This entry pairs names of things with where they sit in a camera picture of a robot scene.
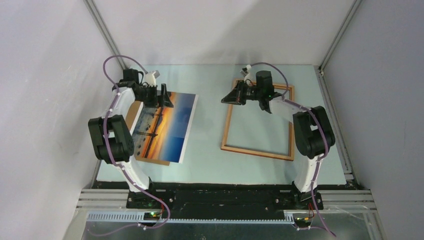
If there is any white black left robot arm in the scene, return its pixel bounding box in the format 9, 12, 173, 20
88, 68, 174, 208

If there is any sunset landscape photo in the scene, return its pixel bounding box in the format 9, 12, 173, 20
132, 92, 199, 164

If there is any aluminium rail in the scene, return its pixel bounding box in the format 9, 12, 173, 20
77, 189, 377, 213
314, 0, 363, 182
83, 0, 128, 189

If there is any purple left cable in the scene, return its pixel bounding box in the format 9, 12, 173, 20
88, 54, 171, 238

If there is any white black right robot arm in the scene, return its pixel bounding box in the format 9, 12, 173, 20
221, 67, 335, 209

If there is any brown fibreboard backing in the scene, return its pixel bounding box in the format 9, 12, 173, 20
125, 101, 170, 166

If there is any aluminium rail left side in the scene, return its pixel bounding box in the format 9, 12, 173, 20
83, 0, 128, 189

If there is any grey slotted cable duct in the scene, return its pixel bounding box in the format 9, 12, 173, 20
86, 211, 295, 225

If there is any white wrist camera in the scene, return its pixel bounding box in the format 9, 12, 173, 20
240, 64, 252, 78
143, 70, 160, 87

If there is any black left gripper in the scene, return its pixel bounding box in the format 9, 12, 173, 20
136, 83, 173, 109

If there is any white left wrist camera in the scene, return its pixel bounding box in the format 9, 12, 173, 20
143, 70, 160, 87

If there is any aluminium rail right side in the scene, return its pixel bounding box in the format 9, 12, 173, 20
314, 0, 363, 182

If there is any aluminium front rail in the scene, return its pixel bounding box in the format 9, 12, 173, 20
77, 189, 377, 213

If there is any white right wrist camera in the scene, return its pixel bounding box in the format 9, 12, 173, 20
240, 64, 252, 78

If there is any wooden picture frame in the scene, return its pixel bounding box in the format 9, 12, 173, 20
220, 100, 296, 162

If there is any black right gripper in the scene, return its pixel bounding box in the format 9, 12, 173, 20
221, 80, 263, 106

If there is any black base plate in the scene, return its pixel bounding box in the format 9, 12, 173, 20
126, 184, 324, 220

